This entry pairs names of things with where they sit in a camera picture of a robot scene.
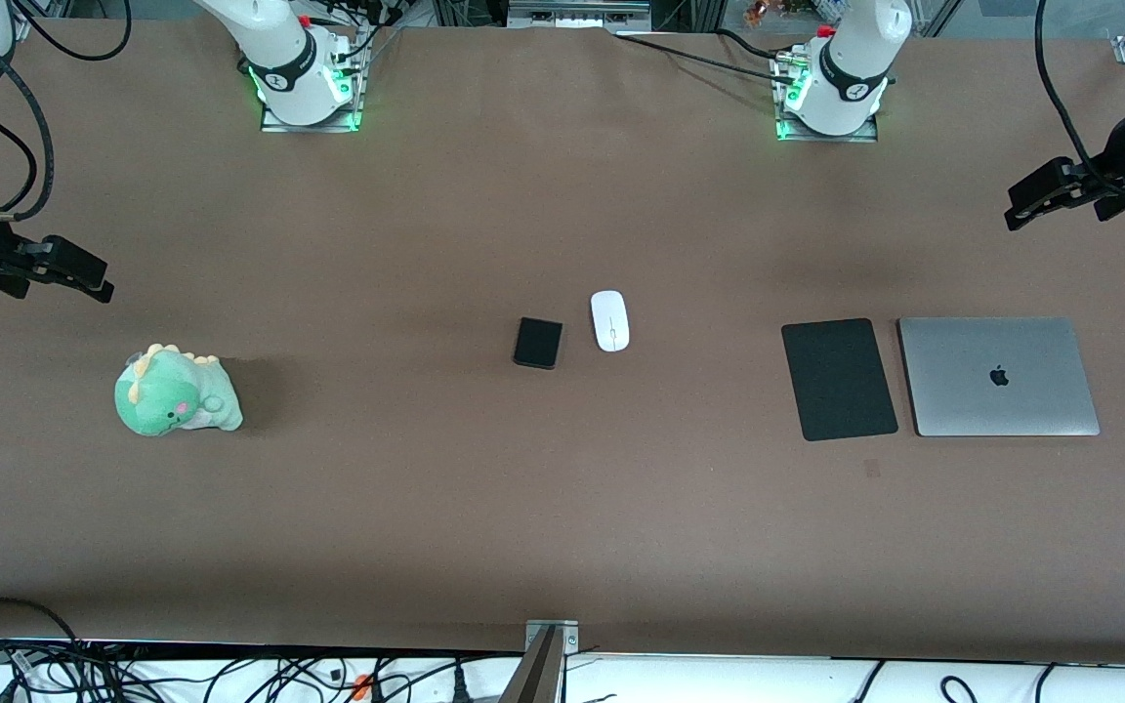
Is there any white computer mouse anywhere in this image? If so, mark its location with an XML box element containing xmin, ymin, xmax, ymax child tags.
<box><xmin>590</xmin><ymin>290</ymin><xmax>631</xmax><ymax>353</ymax></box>

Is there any black mouse pad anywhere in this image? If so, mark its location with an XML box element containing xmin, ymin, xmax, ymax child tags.
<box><xmin>781</xmin><ymin>317</ymin><xmax>900</xmax><ymax>442</ymax></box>

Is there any green plush dinosaur toy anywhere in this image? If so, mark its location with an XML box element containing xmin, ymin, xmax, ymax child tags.
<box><xmin>114</xmin><ymin>343</ymin><xmax>244</xmax><ymax>437</ymax></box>

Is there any silver Apple laptop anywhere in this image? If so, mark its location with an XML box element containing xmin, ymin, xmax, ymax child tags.
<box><xmin>896</xmin><ymin>315</ymin><xmax>1102</xmax><ymax>438</ymax></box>

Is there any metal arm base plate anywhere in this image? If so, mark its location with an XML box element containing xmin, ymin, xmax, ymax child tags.
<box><xmin>771</xmin><ymin>54</ymin><xmax>882</xmax><ymax>144</ymax></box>
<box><xmin>258</xmin><ymin>59</ymin><xmax>365</xmax><ymax>134</ymax></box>

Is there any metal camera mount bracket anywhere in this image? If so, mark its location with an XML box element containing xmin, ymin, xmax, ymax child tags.
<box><xmin>498</xmin><ymin>619</ymin><xmax>583</xmax><ymax>703</ymax></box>

